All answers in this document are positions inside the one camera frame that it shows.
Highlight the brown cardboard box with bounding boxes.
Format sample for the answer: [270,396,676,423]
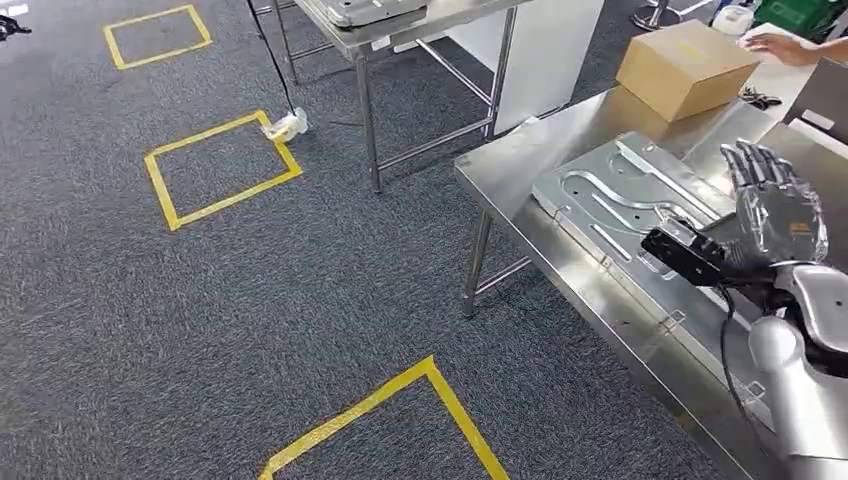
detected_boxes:
[615,19,762,124]

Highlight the black object on floor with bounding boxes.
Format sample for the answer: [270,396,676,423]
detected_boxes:
[0,14,33,42]

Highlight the white board panel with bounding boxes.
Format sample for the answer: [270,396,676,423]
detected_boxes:
[443,0,605,137]

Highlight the steel workbench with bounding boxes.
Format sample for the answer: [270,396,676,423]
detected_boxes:
[454,86,848,480]

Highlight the steel table with legs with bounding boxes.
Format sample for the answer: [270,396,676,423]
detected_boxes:
[251,0,531,195]

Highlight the dark grey flat slab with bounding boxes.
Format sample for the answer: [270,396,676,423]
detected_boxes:
[781,56,848,147]

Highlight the black floor cable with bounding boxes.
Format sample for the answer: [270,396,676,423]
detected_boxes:
[245,0,297,117]

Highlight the plastic wrapped plug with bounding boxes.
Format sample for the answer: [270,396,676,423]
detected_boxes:
[261,107,310,144]

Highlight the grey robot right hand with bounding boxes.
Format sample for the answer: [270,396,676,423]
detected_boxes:
[718,139,831,283]

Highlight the person's hand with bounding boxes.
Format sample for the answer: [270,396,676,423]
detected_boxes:
[745,31,823,68]

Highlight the white plastic container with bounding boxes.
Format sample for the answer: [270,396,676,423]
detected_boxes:
[712,3,757,38]

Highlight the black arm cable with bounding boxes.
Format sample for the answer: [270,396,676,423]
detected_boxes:
[718,284,770,439]

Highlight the green crate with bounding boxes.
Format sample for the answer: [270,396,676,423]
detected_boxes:
[753,0,848,41]

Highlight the small black tangled item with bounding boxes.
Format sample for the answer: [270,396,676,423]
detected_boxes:
[738,86,784,111]

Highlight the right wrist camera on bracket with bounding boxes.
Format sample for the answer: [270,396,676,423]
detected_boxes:
[640,221,730,287]

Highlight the small yellow tape square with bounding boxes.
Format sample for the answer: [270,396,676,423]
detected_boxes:
[102,4,214,72]

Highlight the chrome stand base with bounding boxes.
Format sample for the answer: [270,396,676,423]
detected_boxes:
[629,0,684,32]

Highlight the stamped metal sheet panel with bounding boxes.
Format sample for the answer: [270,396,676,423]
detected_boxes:
[531,131,780,432]
[311,0,432,29]

